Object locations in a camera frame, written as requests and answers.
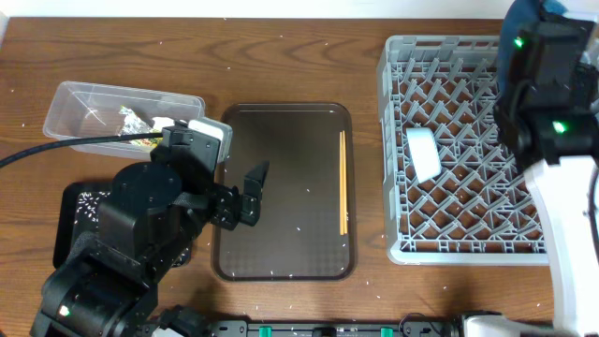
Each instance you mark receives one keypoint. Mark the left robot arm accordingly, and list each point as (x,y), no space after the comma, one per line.
(108,285)

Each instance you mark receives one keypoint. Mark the grey dishwasher rack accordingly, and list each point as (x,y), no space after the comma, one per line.
(477,211)

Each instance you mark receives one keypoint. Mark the spilled white rice pile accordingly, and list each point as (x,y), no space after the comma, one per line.
(87,209)

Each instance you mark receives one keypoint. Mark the wooden chopstick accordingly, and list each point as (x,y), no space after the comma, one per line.
(341,184)
(345,182)

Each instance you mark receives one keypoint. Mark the light blue rice bowl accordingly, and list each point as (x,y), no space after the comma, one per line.
(424,153)

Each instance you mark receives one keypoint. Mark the dark blue plate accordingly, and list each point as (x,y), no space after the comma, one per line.
(519,13)

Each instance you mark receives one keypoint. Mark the foil snack wrapper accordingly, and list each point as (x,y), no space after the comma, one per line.
(134,125)

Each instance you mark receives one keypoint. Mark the white tissue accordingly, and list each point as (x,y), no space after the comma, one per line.
(159,123)

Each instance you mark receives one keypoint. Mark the brown serving tray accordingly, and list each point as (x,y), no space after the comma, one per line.
(297,237)

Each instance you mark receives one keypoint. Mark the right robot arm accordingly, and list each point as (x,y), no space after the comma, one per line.
(547,114)

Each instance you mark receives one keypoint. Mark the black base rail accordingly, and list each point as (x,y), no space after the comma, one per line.
(327,329)

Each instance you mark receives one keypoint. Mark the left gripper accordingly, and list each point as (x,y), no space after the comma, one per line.
(238,209)

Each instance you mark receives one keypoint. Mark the black plastic bin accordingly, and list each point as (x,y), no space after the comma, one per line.
(71,240)

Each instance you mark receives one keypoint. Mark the clear plastic bin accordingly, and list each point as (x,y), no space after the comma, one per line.
(87,110)

